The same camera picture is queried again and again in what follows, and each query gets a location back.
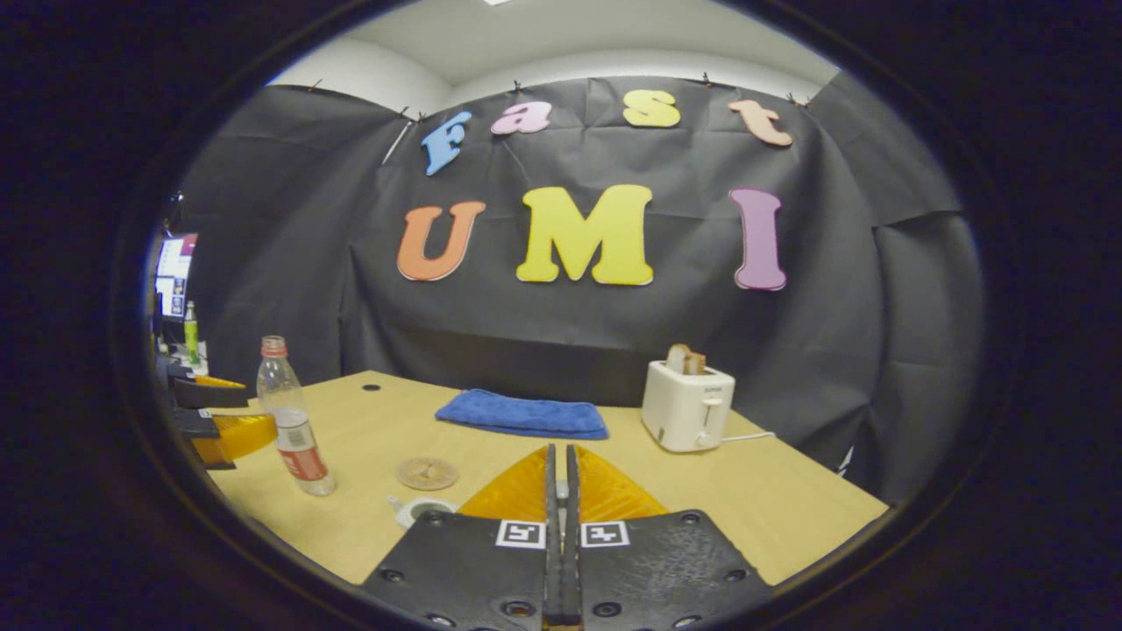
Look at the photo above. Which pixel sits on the computer monitor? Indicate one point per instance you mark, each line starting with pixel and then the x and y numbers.
pixel 173 276

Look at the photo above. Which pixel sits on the green drink bottle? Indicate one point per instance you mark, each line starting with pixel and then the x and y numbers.
pixel 191 337

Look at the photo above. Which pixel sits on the pale bread slice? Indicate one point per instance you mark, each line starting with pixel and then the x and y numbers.
pixel 676 359

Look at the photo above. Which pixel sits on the white teacup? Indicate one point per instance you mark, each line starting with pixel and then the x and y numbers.
pixel 412 513

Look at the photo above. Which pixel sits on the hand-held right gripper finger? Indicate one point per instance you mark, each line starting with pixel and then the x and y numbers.
pixel 552 526
pixel 572 526

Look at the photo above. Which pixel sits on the white toaster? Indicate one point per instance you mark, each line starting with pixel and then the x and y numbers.
pixel 684 407

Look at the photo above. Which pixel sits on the black white checkered object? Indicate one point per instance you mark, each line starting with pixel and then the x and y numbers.
pixel 846 462

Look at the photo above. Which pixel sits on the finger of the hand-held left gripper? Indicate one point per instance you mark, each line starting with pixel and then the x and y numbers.
pixel 232 434
pixel 206 394

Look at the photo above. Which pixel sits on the round wooden coaster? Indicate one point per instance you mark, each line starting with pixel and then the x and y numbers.
pixel 427 473

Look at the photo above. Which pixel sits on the clear plastic water bottle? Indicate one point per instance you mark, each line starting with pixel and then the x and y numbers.
pixel 294 421

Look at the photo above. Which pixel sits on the blue folded towel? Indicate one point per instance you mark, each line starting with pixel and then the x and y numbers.
pixel 526 414

